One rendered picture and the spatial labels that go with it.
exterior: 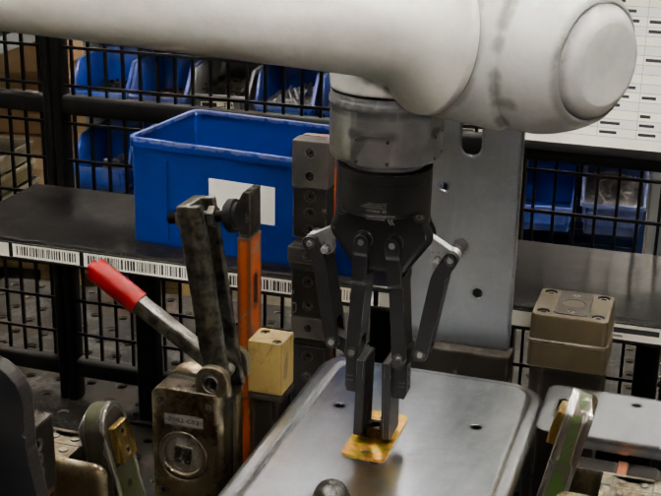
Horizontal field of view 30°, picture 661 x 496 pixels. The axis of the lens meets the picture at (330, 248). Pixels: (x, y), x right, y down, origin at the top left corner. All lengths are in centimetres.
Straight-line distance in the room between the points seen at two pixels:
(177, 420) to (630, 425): 41
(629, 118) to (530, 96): 75
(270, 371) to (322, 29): 49
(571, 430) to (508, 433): 20
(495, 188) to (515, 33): 51
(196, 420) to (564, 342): 39
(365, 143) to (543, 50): 23
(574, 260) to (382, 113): 61
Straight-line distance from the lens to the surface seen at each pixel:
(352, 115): 93
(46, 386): 192
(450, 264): 97
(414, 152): 93
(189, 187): 145
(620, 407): 120
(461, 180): 125
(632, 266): 149
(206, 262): 103
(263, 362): 114
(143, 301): 109
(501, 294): 128
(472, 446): 111
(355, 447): 104
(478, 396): 120
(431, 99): 77
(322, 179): 131
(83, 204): 167
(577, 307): 126
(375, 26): 74
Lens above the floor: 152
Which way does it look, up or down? 19 degrees down
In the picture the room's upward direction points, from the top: 1 degrees clockwise
